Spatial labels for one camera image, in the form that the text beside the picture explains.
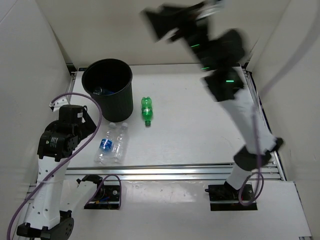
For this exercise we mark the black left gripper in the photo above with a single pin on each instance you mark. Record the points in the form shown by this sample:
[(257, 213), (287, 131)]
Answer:
[(87, 126)]

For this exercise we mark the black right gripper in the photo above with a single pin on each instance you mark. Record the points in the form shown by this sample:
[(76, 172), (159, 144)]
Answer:
[(163, 22)]

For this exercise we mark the clear water bottle blue label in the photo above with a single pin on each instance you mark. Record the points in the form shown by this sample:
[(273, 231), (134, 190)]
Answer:
[(106, 145)]

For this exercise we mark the green plastic soda bottle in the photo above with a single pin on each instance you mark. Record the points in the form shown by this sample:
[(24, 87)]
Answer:
[(147, 110)]

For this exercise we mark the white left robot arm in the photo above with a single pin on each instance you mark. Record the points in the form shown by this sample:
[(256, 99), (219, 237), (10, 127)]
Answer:
[(49, 217)]

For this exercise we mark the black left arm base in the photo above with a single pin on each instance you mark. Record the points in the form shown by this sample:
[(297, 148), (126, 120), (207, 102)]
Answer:
[(108, 198)]

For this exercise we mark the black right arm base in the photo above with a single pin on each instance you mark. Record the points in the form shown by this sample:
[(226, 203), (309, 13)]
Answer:
[(223, 199)]

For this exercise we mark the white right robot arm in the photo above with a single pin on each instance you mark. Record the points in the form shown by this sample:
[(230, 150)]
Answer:
[(219, 57)]

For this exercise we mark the black plastic waste bin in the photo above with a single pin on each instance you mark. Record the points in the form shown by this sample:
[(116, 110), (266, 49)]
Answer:
[(115, 75)]

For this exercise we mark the clear unlabelled water bottle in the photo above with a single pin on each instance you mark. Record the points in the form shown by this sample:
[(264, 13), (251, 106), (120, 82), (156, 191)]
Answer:
[(120, 143)]

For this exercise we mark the aluminium table front rail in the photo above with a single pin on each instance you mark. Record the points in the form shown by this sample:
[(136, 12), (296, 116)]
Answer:
[(180, 172)]

